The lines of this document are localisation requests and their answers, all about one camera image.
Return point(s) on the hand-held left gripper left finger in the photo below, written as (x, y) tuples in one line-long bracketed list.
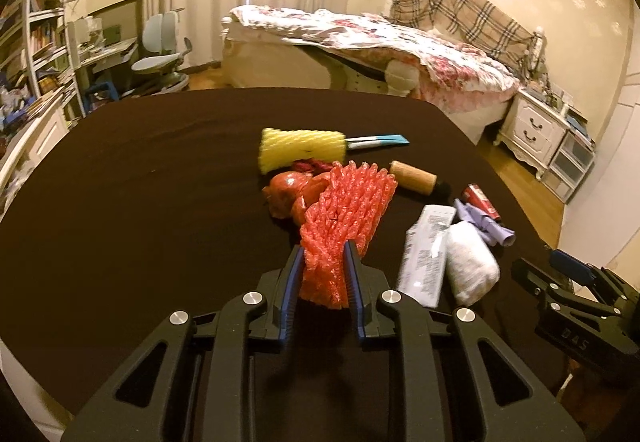
[(290, 307)]

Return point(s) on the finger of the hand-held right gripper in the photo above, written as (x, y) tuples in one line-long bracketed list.
[(540, 284), (575, 267)]

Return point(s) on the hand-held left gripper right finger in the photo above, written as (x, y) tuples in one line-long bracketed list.
[(352, 294)]

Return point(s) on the red foam fruit net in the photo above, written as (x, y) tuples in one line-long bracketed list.
[(345, 217)]

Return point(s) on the white printed packet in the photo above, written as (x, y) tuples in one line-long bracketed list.
[(425, 257)]

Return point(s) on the dark red satin ribbon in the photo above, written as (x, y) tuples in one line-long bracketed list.
[(310, 165)]

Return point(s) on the white crumpled bag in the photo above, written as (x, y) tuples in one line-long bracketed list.
[(470, 267)]

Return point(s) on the crumpled purple glove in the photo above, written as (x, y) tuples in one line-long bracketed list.
[(480, 222)]

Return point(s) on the small red packet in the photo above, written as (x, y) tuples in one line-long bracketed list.
[(480, 199)]

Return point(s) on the clear plastic drawer unit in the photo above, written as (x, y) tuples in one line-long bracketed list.
[(567, 161)]

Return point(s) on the stack of books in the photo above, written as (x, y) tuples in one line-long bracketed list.
[(582, 129)]

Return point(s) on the white nightstand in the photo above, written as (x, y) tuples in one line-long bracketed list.
[(530, 126)]

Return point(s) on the yellow foam fruit net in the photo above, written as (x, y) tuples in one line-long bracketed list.
[(300, 149)]

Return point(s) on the white bed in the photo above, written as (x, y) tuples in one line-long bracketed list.
[(270, 64)]

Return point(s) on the floral quilt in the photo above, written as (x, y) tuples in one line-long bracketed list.
[(380, 34)]

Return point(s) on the grey desk chair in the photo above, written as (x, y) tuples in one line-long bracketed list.
[(160, 61)]

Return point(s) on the plaid blanket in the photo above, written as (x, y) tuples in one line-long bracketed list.
[(465, 9)]

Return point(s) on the blue stool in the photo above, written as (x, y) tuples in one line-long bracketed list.
[(107, 89)]

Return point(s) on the white desk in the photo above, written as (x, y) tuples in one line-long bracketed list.
[(107, 51)]

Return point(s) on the white bookshelf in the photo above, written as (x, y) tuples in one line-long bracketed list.
[(45, 21)]

